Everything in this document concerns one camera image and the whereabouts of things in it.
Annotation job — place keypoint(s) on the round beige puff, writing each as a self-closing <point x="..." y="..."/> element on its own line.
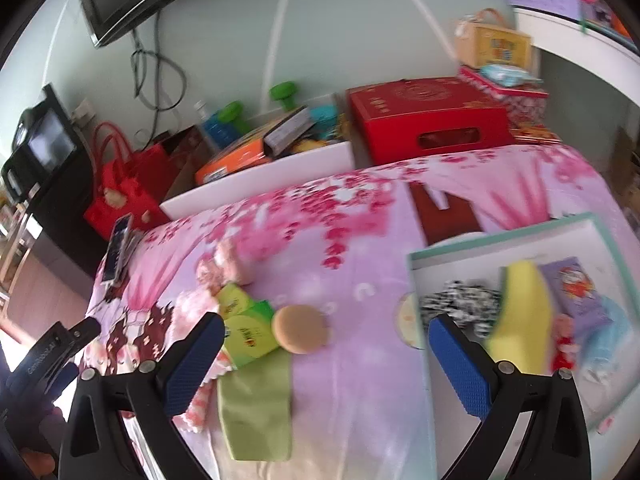
<point x="300" y="330"/>

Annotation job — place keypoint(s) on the bottle with blue liquid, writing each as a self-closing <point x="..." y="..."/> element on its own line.
<point x="220" y="130"/>

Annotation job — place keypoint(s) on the green cloth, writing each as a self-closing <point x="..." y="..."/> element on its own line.
<point x="260" y="410"/>

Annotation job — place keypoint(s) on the black white leopard scrunchie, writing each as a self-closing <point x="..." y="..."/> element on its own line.
<point x="460" y="300"/>

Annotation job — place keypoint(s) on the pink red hair accessory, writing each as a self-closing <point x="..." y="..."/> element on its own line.
<point x="562" y="345"/>

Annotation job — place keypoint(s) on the wooden cabinet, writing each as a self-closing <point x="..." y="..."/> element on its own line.
<point x="45" y="300"/>

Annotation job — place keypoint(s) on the yellow sponge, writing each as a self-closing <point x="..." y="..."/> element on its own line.
<point x="525" y="320"/>

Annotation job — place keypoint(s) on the green white tissue pack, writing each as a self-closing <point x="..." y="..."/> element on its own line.
<point x="252" y="335"/>

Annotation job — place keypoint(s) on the yellow-green tissue pack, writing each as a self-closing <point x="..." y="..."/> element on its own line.
<point x="235" y="300"/>

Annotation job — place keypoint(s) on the blue face mask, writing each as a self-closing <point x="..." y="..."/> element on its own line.
<point x="610" y="340"/>

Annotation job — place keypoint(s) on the red gift box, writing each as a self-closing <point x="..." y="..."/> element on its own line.
<point x="400" y="125"/>

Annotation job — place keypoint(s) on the pink white fluffy cloth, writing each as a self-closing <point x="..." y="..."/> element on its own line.
<point x="200" y="415"/>

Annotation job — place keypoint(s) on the purple cartoon tissue packet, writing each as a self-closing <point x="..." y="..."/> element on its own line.
<point x="575" y="285"/>

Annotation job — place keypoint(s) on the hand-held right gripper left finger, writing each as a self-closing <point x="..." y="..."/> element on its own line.
<point x="192" y="375"/>

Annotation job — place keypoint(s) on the orange box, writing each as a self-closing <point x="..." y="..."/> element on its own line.
<point x="230" y="160"/>

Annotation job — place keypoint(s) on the green dumbbell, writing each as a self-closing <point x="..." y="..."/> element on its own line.
<point x="232" y="111"/>
<point x="282" y="94"/>

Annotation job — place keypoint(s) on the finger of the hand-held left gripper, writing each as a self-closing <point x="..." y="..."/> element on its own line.
<point x="85" y="331"/>
<point x="60" y="380"/>

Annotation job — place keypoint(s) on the black cabinet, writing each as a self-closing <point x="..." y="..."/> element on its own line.
<point x="55" y="230"/>

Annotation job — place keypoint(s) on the person's left hand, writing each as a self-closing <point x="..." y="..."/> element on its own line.
<point x="37" y="464"/>

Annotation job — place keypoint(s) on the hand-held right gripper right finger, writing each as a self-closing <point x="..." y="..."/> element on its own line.
<point x="460" y="375"/>

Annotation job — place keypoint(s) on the printed cartoon blanket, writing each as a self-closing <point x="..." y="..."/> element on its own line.
<point x="360" y="270"/>

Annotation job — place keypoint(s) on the white phone stand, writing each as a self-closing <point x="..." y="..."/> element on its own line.
<point x="132" y="250"/>

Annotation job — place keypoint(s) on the red felt handbag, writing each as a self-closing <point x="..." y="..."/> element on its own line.
<point x="135" y="180"/>

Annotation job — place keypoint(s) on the dark red open carton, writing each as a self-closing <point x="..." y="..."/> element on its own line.
<point x="192" y="160"/>

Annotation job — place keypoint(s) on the white desk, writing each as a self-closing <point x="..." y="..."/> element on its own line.
<point x="590" y="45"/>

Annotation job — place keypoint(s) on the white tray with teal rim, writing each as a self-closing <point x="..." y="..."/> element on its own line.
<point x="450" y="270"/>

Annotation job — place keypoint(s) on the wet wipes pack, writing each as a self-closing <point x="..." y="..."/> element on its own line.
<point x="507" y="75"/>

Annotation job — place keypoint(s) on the teal plastic container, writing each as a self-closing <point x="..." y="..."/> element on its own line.
<point x="325" y="117"/>

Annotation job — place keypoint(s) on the wall socket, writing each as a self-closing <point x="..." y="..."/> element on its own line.
<point x="84" y="112"/>

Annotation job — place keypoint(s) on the brown cardboard box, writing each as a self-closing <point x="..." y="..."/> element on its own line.
<point x="625" y="160"/>

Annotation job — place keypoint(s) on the pink floral scrunchie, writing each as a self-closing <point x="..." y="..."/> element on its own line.
<point x="225" y="265"/>

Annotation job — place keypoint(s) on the smartphone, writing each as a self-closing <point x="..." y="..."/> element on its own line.
<point x="117" y="250"/>

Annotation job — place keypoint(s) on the red patterned box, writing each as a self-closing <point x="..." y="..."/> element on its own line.
<point x="520" y="105"/>

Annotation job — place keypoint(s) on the white bed board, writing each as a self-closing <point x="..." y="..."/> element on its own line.
<point x="250" y="180"/>

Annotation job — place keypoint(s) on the small black monitor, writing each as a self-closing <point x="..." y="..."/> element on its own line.
<point x="47" y="145"/>

